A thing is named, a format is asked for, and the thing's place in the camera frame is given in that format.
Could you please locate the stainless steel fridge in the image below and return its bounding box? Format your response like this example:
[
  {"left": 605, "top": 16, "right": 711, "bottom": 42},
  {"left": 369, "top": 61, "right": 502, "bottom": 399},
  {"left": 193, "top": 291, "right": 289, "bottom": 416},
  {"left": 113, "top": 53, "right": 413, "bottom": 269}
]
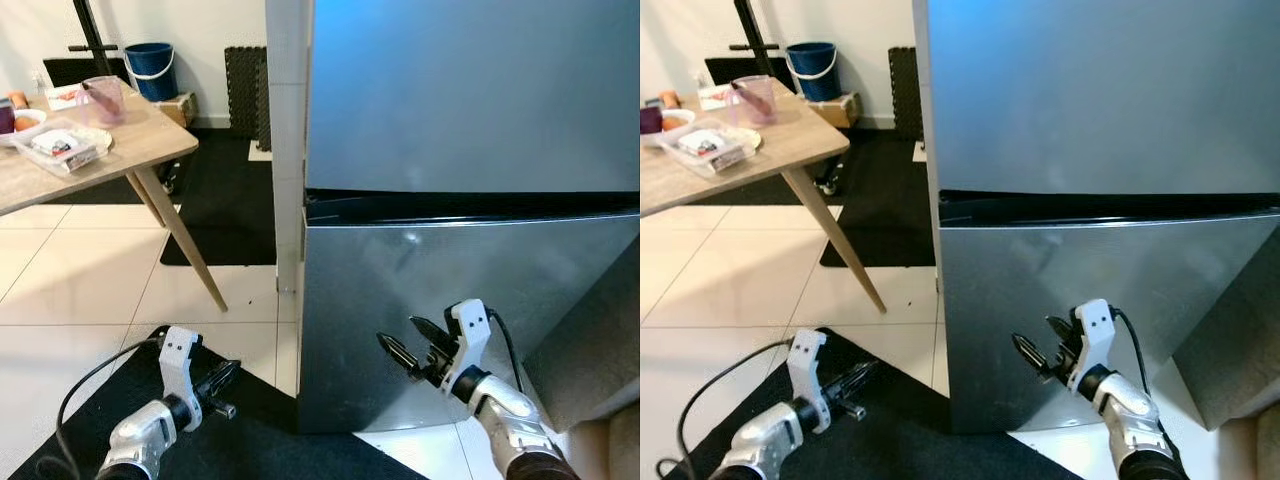
[
  {"left": 912, "top": 0, "right": 1280, "bottom": 436},
  {"left": 297, "top": 0, "right": 641, "bottom": 436}
]

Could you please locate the black rubber mat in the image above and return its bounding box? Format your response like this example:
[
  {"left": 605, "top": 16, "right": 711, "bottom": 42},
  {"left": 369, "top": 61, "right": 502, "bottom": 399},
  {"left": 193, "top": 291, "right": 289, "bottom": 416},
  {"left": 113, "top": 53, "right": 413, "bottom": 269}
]
[
  {"left": 740, "top": 130, "right": 941, "bottom": 268},
  {"left": 45, "top": 130, "right": 279, "bottom": 268}
]

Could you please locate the light wooden dining table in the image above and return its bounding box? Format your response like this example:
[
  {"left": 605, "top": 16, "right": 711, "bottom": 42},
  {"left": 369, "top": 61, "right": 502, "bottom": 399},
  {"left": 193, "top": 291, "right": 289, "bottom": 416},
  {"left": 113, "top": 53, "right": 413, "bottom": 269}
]
[
  {"left": 0, "top": 80, "right": 229, "bottom": 313},
  {"left": 640, "top": 80, "right": 889, "bottom": 316}
]

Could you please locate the clear plastic container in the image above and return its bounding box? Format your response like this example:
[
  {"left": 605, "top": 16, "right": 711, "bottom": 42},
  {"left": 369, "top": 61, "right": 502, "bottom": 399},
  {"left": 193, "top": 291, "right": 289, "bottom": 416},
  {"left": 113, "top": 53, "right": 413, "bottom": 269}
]
[
  {"left": 665, "top": 118, "right": 763, "bottom": 181},
  {"left": 15, "top": 118, "right": 114, "bottom": 178}
]

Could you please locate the small cardboard box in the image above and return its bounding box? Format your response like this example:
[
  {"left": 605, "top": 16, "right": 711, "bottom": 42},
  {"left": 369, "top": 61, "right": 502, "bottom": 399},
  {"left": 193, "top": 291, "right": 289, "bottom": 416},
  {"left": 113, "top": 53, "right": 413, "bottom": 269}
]
[
  {"left": 160, "top": 92, "right": 198, "bottom": 128},
  {"left": 808, "top": 92, "right": 863, "bottom": 128}
]

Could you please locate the wrapped food pack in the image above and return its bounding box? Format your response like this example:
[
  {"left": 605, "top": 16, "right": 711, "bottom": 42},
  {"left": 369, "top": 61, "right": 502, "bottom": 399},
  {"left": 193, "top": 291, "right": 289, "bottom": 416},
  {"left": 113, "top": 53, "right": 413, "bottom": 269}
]
[
  {"left": 30, "top": 128, "right": 96, "bottom": 163},
  {"left": 680, "top": 128, "right": 746, "bottom": 163}
]

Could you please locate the black foam tile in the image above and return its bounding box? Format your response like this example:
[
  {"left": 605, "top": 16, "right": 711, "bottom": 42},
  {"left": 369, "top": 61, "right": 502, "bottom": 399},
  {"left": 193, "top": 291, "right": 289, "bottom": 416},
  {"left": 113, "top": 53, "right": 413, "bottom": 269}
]
[
  {"left": 888, "top": 45, "right": 926, "bottom": 141},
  {"left": 224, "top": 45, "right": 271, "bottom": 153}
]

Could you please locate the pink plastic jug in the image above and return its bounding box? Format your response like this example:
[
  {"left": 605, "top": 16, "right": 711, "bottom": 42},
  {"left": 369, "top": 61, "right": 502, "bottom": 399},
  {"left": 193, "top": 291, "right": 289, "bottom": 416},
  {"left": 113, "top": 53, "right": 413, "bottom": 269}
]
[
  {"left": 80, "top": 75, "right": 126, "bottom": 128},
  {"left": 733, "top": 75, "right": 779, "bottom": 128}
]

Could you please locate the blue bucket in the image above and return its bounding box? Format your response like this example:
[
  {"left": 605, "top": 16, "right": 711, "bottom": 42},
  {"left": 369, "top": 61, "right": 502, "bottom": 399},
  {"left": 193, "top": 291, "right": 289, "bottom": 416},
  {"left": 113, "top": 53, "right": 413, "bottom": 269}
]
[
  {"left": 123, "top": 42, "right": 176, "bottom": 103},
  {"left": 785, "top": 42, "right": 839, "bottom": 103}
]

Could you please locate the white bowl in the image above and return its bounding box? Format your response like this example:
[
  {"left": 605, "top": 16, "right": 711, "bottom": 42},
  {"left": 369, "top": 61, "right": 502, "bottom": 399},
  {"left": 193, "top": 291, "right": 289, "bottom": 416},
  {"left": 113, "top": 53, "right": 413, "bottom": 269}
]
[
  {"left": 0, "top": 108, "right": 48, "bottom": 149},
  {"left": 650, "top": 108, "right": 698, "bottom": 149}
]

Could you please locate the black board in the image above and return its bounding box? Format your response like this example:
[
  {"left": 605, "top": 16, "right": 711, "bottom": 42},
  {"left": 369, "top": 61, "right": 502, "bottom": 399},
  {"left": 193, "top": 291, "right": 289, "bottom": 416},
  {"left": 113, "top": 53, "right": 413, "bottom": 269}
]
[
  {"left": 43, "top": 57, "right": 131, "bottom": 91},
  {"left": 705, "top": 57, "right": 791, "bottom": 91}
]

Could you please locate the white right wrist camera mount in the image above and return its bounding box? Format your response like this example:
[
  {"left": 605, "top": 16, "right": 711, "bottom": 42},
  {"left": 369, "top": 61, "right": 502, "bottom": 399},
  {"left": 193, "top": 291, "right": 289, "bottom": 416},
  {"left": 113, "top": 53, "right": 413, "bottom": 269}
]
[
  {"left": 445, "top": 298, "right": 493, "bottom": 373},
  {"left": 1072, "top": 298, "right": 1116, "bottom": 371}
]

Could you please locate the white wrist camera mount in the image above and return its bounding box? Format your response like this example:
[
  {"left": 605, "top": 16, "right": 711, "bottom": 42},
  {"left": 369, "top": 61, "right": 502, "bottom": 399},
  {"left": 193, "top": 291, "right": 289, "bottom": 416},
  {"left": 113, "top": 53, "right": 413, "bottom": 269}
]
[
  {"left": 158, "top": 326, "right": 203, "bottom": 406},
  {"left": 787, "top": 328, "right": 829, "bottom": 411},
  {"left": 445, "top": 298, "right": 493, "bottom": 373},
  {"left": 1072, "top": 298, "right": 1116, "bottom": 371}
]

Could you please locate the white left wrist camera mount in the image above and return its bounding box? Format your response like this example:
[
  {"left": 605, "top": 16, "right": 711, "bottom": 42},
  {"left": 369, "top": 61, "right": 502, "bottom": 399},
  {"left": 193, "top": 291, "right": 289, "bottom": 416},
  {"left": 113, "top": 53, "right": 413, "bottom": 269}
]
[
  {"left": 158, "top": 326, "right": 203, "bottom": 406},
  {"left": 787, "top": 328, "right": 829, "bottom": 411}
]

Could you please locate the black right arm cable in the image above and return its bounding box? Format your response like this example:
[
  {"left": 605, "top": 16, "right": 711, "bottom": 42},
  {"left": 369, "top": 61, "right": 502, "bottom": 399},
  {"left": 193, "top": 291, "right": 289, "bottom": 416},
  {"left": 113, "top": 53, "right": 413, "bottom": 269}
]
[
  {"left": 487, "top": 308, "right": 526, "bottom": 396},
  {"left": 1112, "top": 308, "right": 1151, "bottom": 396}
]

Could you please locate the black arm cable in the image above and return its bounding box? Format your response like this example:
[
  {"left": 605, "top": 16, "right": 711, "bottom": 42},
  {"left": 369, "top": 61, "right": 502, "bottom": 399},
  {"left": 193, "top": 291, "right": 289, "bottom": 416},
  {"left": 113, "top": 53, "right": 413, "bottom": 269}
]
[
  {"left": 55, "top": 335, "right": 166, "bottom": 480},
  {"left": 487, "top": 308, "right": 526, "bottom": 396},
  {"left": 655, "top": 340, "right": 796, "bottom": 480},
  {"left": 1112, "top": 308, "right": 1151, "bottom": 396}
]

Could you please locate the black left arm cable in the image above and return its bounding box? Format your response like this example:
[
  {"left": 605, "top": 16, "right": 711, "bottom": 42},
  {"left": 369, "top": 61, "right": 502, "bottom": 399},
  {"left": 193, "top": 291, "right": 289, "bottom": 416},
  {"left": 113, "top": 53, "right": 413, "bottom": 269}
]
[
  {"left": 655, "top": 340, "right": 796, "bottom": 480},
  {"left": 55, "top": 335, "right": 166, "bottom": 480}
]

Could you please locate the black rack post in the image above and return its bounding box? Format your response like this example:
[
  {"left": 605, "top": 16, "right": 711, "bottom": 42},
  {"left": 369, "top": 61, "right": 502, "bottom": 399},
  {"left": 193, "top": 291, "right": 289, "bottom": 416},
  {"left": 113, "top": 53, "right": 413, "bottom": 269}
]
[
  {"left": 730, "top": 0, "right": 779, "bottom": 79},
  {"left": 68, "top": 0, "right": 116, "bottom": 76}
]

